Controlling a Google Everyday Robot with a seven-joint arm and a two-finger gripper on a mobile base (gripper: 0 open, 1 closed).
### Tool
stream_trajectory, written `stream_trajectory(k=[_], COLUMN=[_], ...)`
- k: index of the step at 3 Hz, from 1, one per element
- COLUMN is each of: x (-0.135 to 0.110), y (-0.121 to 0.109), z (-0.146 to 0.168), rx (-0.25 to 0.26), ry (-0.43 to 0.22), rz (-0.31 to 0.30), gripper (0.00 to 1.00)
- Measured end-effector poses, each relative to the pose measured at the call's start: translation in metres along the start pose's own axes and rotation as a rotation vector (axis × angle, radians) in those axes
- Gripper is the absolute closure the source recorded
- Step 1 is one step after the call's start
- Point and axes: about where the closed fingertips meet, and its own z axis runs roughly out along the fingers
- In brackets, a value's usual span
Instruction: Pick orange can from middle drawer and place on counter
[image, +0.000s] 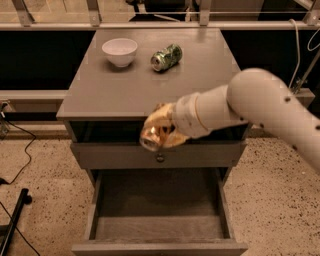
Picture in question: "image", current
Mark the grey wooden drawer cabinet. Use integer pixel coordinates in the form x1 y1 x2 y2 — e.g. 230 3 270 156
57 28 249 180

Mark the white ceramic bowl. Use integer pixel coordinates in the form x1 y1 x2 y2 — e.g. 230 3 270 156
102 38 138 67

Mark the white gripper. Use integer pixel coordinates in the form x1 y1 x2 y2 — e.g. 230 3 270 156
144 93 213 148

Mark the open grey middle drawer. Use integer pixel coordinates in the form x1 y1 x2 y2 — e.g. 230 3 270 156
72 168 248 256

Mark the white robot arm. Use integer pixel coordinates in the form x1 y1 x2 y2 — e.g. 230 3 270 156
144 68 320 172

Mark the green soda can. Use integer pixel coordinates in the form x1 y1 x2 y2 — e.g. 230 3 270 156
150 44 183 72

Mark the white cable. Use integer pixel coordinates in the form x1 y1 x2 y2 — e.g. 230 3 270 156
288 18 302 89

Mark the black stand leg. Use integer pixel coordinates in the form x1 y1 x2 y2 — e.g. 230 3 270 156
0 188 32 256

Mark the round brass drawer knob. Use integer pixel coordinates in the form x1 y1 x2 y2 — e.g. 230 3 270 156
155 153 165 163

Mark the metal window rail frame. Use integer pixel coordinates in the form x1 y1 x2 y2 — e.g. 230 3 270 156
1 0 319 104

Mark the closed grey top drawer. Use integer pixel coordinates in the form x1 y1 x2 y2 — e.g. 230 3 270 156
71 141 246 170

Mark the black floor cable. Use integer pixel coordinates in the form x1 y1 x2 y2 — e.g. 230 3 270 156
0 119 37 186

